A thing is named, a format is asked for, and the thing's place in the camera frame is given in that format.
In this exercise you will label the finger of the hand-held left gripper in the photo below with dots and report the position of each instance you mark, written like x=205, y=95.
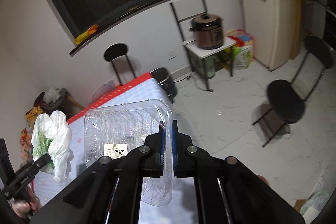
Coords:
x=42, y=161

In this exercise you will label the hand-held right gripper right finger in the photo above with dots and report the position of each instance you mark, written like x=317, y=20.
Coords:
x=176, y=150

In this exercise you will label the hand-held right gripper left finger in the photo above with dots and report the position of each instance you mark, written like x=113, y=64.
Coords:
x=162, y=142

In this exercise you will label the white green-print plastic bag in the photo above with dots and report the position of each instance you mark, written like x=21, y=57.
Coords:
x=60, y=134

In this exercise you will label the clear plastic food container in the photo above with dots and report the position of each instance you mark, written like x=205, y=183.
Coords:
x=118, y=124

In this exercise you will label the person's left hand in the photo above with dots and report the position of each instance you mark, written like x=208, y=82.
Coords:
x=22, y=207

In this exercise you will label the yellow brown snack bag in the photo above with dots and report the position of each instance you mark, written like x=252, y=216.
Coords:
x=34, y=117

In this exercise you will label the black air fryer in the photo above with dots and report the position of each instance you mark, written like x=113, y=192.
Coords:
x=168, y=85

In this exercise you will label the table with white cloth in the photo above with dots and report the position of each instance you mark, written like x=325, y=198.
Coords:
x=131, y=92

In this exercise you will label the grey crumpled plastic bag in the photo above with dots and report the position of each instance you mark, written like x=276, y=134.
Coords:
x=52, y=95

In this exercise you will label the clear crumpled plastic bag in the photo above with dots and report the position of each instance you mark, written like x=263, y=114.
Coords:
x=105, y=88

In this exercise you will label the pale green kettle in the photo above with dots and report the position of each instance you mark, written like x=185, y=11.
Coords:
x=212, y=67

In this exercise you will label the black round-back metal chair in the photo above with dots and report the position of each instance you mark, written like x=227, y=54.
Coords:
x=116, y=52
x=286, y=103

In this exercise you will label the green printed bag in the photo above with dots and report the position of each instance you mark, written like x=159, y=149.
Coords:
x=225, y=61

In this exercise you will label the colourful woven shopping bag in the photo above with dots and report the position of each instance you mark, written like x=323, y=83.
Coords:
x=242, y=53

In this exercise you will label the brown electric pressure cooker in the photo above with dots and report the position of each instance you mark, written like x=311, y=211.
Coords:
x=207, y=32

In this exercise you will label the yellow snack packet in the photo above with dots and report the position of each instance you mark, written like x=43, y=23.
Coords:
x=86, y=33

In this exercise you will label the black window sill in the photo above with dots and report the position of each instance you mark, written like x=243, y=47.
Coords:
x=147, y=7

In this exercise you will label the crumpled pale plastic bag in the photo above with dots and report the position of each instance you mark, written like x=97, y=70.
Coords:
x=317, y=197

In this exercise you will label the cream refrigerator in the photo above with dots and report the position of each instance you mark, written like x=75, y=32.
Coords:
x=278, y=16

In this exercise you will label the grey kitchen counter cabinet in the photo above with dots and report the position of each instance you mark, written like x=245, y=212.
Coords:
x=315, y=16

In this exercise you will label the black built-in oven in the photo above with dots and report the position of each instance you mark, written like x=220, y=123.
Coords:
x=330, y=24

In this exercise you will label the white wall socket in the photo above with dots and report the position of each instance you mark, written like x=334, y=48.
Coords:
x=172, y=55

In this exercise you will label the wooden door frame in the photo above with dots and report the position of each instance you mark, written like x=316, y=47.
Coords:
x=298, y=3

